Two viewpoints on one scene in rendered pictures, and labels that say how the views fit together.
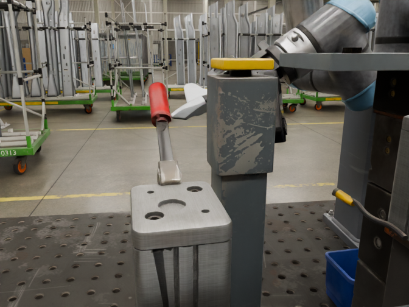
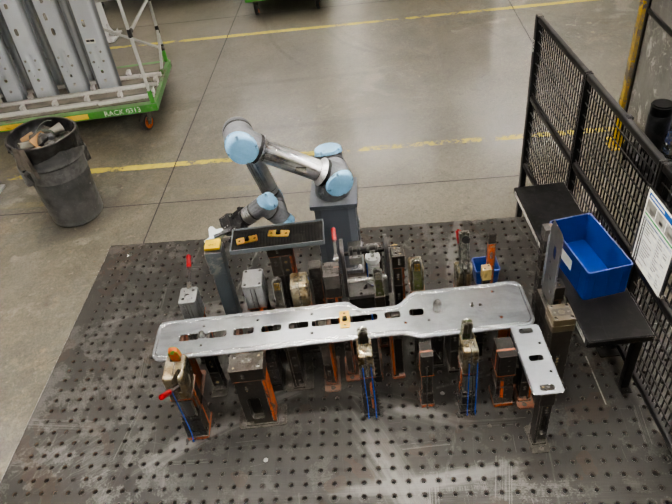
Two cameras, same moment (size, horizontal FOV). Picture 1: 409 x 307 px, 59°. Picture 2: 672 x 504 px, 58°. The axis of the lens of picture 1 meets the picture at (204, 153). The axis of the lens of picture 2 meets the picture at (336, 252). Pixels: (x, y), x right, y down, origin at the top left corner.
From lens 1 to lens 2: 2.19 m
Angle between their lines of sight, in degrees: 28
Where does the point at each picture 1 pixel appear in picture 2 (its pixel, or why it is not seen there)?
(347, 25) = (262, 210)
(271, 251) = not seen: hidden behind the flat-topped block
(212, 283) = (194, 310)
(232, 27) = not seen: outside the picture
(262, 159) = (222, 270)
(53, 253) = (177, 268)
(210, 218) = (191, 300)
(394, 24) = not seen: hidden behind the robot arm
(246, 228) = (224, 285)
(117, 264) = (206, 275)
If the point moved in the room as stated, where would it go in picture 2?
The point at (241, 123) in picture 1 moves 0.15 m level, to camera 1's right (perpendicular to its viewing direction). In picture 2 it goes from (213, 262) to (249, 263)
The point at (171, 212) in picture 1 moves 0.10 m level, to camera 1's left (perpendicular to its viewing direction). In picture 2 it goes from (185, 298) to (161, 297)
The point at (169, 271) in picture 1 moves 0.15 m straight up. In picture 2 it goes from (185, 308) to (174, 280)
